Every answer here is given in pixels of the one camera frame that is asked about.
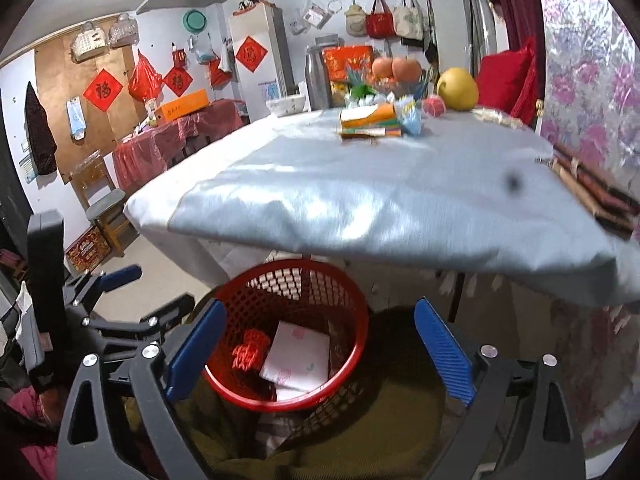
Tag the red diamond paper poster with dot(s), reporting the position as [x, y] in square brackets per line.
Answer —
[103, 90]
[252, 54]
[177, 81]

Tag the dark hanging garment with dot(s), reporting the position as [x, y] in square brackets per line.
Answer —
[41, 135]

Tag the blue face mask pack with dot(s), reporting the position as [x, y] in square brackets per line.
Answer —
[76, 120]

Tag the red printed box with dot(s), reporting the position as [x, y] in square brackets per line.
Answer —
[88, 249]

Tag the key bunch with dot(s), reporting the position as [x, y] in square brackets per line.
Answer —
[545, 161]

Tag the red snack packet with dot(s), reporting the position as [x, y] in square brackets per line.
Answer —
[250, 350]

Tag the table with white cloth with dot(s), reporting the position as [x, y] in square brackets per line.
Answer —
[375, 185]

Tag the orange fruit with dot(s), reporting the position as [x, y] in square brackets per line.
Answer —
[383, 68]
[406, 70]

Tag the steel thermos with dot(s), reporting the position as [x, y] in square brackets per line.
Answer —
[317, 80]

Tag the clear plastic hanging bag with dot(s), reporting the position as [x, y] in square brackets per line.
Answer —
[123, 34]

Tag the yellow snack bag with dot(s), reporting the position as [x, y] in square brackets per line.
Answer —
[338, 94]

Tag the red plastic basket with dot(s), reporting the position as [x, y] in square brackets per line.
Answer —
[320, 285]

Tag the white refrigerator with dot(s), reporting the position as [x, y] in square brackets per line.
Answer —
[260, 25]

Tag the white wall calendar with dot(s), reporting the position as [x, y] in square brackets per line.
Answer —
[270, 93]

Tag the red plastic bag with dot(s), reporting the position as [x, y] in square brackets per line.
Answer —
[145, 80]

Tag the red jelly cup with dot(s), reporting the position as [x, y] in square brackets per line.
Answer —
[434, 106]

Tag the tan leather wallet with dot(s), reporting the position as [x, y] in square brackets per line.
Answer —
[590, 200]

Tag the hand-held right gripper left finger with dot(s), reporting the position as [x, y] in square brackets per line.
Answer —
[195, 355]

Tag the floral plastic-wrapped mattress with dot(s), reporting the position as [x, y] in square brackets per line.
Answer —
[590, 85]

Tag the black folding table frame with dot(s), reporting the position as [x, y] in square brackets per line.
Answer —
[455, 300]

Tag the white ceramic bowl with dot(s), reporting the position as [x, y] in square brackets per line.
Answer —
[285, 105]

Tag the printed paper napkin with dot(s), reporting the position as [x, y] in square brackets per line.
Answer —
[497, 117]

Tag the brown wooden board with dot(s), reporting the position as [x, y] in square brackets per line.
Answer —
[55, 75]

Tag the red tote bag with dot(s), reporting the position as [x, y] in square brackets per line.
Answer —
[380, 24]

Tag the dark red curtain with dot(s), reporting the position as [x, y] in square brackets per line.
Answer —
[517, 5]

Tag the yellow pomelo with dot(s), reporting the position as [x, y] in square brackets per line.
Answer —
[457, 89]

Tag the wooden chair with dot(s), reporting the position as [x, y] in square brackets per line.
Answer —
[105, 210]

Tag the plaid cloth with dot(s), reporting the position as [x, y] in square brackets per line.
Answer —
[277, 432]

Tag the red pillow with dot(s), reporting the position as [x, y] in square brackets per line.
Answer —
[531, 95]
[500, 77]

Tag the white paper cup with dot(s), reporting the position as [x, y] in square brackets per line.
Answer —
[295, 355]

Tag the orange tissue box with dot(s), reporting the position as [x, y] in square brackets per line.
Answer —
[370, 117]

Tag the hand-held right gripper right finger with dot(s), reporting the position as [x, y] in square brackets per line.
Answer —
[445, 355]

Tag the olive green trousers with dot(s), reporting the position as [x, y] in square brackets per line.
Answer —
[350, 440]

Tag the green snack packet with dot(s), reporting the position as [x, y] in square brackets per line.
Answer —
[362, 92]

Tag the beige round hanging bag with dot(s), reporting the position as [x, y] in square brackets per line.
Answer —
[355, 20]

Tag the red gift box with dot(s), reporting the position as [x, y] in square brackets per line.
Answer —
[347, 62]

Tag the white tote bag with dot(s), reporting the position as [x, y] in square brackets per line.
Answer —
[408, 21]

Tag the orange long box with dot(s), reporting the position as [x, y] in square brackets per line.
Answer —
[181, 106]

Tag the glass fruit bowl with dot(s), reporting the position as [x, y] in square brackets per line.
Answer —
[400, 89]

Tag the green plastic basin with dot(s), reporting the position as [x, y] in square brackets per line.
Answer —
[194, 20]

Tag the panda plush toy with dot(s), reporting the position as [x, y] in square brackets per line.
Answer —
[250, 0]

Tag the beige hanging handbag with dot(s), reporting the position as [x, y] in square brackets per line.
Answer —
[89, 45]

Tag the red-covered side table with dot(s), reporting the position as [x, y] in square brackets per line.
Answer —
[145, 160]

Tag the yellow flower toy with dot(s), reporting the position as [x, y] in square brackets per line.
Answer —
[408, 104]

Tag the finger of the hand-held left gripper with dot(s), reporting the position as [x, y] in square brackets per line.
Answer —
[122, 276]
[125, 332]

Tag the white plastic drawer unit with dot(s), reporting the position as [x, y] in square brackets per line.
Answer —
[327, 40]

